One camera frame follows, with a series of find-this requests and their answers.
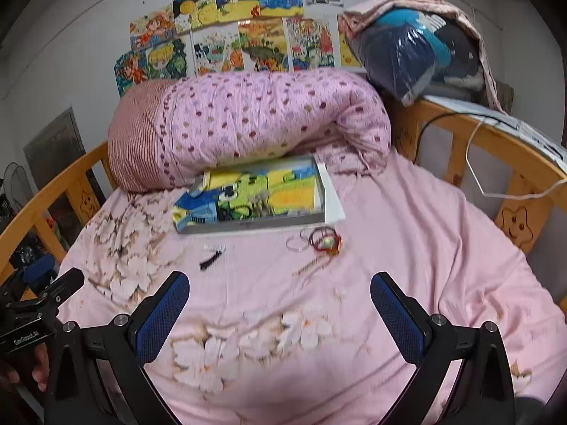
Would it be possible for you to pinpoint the white cable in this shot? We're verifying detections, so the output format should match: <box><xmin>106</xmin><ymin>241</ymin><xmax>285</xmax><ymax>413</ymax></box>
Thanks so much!
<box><xmin>465</xmin><ymin>117</ymin><xmax>567</xmax><ymax>200</ymax></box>

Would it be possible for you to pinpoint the red string bracelet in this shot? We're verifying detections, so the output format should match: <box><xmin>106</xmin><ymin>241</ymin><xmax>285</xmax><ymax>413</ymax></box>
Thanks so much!
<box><xmin>308</xmin><ymin>226</ymin><xmax>344</xmax><ymax>256</ymax></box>

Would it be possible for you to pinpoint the rolled pink dotted quilt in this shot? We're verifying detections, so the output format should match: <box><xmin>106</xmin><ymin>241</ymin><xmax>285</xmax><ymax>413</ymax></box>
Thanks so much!
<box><xmin>108</xmin><ymin>68</ymin><xmax>393</xmax><ymax>194</ymax></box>

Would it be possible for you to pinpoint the bagged clothes bundle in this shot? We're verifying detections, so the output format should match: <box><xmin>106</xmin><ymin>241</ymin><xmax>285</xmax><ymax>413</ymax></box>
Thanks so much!
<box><xmin>339</xmin><ymin>0</ymin><xmax>504</xmax><ymax>112</ymax></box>

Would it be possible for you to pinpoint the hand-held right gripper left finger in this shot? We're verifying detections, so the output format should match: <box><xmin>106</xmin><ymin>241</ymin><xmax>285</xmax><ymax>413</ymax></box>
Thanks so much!
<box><xmin>44</xmin><ymin>271</ymin><xmax>191</xmax><ymax>425</ymax></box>

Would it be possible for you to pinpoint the black cable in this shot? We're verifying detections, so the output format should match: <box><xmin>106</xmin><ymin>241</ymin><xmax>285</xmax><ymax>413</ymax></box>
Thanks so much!
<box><xmin>416</xmin><ymin>110</ymin><xmax>523</xmax><ymax>165</ymax></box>

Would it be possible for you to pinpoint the electric fan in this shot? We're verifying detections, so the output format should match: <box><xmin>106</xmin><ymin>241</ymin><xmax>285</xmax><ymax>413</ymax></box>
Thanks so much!
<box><xmin>0</xmin><ymin>161</ymin><xmax>33</xmax><ymax>231</ymax></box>

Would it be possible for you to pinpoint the wooden bed frame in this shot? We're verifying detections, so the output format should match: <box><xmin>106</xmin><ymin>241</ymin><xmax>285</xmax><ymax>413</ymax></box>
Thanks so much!
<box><xmin>0</xmin><ymin>93</ymin><xmax>567</xmax><ymax>315</ymax></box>

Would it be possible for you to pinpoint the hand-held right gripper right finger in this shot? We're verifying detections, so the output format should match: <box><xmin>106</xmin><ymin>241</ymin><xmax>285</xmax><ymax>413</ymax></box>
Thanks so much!
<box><xmin>370</xmin><ymin>271</ymin><xmax>517</xmax><ymax>425</ymax></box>

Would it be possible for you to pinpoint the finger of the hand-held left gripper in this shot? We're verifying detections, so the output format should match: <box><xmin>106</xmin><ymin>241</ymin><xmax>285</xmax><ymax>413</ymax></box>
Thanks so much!
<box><xmin>41</xmin><ymin>268</ymin><xmax>85</xmax><ymax>305</ymax></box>
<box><xmin>22</xmin><ymin>254</ymin><xmax>56</xmax><ymax>286</ymax></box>

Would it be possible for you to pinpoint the brown cloth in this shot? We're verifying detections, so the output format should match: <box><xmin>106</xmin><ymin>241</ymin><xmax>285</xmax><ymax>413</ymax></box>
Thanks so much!
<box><xmin>496</xmin><ymin>80</ymin><xmax>515</xmax><ymax>112</ymax></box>

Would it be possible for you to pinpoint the tangle of jewelry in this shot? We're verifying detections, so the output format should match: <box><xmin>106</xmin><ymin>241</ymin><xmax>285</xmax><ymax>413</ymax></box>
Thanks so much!
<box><xmin>217</xmin><ymin>187</ymin><xmax>276</xmax><ymax>223</ymax></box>

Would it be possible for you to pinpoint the person's left hand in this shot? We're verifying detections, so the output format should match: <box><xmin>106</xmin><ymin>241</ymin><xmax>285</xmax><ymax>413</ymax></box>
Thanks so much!
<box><xmin>0</xmin><ymin>344</ymin><xmax>51</xmax><ymax>393</ymax></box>

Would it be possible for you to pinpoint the plastic bag of clothes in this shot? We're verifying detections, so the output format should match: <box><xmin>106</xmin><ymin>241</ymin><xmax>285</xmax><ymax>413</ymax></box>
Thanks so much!
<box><xmin>354</xmin><ymin>8</ymin><xmax>484</xmax><ymax>106</ymax></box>

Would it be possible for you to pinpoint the pink floral bed sheet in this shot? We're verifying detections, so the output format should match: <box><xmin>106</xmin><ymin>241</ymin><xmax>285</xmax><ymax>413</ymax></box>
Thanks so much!
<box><xmin>57</xmin><ymin>151</ymin><xmax>567</xmax><ymax>425</ymax></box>

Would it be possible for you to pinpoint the beaded chain bracelet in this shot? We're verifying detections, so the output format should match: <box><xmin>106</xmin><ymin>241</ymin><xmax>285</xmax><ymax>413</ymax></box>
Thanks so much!
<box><xmin>294</xmin><ymin>257</ymin><xmax>331</xmax><ymax>278</ymax></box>

